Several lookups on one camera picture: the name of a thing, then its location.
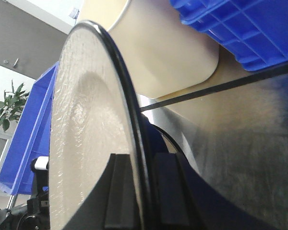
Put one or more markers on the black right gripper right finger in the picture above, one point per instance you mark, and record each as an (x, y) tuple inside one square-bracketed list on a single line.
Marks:
[(188, 202)]

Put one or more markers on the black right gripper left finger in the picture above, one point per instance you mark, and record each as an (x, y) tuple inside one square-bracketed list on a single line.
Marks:
[(111, 205)]

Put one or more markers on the right beige black-rimmed plate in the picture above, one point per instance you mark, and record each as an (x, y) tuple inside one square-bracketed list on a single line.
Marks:
[(95, 113)]

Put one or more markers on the blue plastic bin left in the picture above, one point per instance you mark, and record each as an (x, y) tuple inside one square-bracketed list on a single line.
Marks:
[(31, 137)]

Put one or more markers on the green potted plant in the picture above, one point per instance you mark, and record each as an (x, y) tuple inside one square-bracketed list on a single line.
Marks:
[(12, 105)]

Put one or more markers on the beige plastic container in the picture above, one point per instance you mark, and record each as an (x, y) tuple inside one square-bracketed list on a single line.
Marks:
[(162, 55)]

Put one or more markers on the blue plastic crate overhead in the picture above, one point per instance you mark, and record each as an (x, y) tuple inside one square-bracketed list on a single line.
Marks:
[(254, 31)]

